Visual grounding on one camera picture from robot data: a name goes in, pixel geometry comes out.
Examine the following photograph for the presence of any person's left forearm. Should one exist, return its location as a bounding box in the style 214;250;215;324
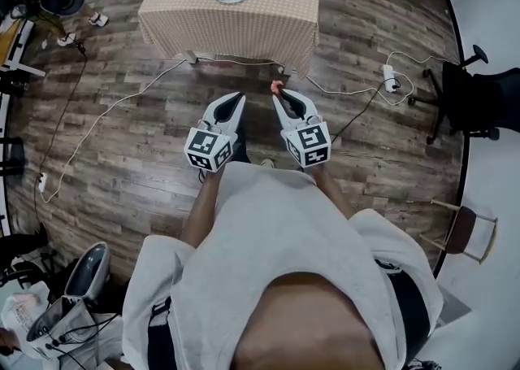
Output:
180;168;228;250

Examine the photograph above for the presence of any black office chair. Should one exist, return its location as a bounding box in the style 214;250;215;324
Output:
408;43;520;146

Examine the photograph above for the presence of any person's grey t-shirt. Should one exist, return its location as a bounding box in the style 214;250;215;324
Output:
121;160;444;370

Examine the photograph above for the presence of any thin black cable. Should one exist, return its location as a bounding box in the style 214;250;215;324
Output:
43;310;123;370

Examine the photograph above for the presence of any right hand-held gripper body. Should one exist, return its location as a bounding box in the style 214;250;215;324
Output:
280;115;332;169

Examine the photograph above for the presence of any long white cable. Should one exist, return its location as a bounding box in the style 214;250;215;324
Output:
40;58;190;204

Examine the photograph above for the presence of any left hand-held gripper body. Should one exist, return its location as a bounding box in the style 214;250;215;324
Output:
184;117;239;173

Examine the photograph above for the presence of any black tripod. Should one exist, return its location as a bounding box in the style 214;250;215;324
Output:
0;220;60;289

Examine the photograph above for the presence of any white plastic bag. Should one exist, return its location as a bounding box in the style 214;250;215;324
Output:
0;281;56;361

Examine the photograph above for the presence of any person's right forearm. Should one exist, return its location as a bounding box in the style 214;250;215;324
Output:
310;163;355;223

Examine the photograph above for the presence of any white metal frame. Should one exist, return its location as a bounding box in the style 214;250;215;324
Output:
0;18;46;78

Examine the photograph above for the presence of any black shoulder strap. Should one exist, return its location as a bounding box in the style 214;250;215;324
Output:
374;258;432;363
147;296;172;370

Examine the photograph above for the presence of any beige checkered tablecloth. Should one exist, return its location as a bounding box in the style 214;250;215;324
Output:
137;0;322;80

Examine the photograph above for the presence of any brown wooden stool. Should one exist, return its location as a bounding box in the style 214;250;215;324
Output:
418;198;499;266

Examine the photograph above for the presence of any spare grey hand-held gripper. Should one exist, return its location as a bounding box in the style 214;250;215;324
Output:
26;241;111;346

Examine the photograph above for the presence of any long black cable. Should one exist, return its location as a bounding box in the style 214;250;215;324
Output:
32;41;89;219

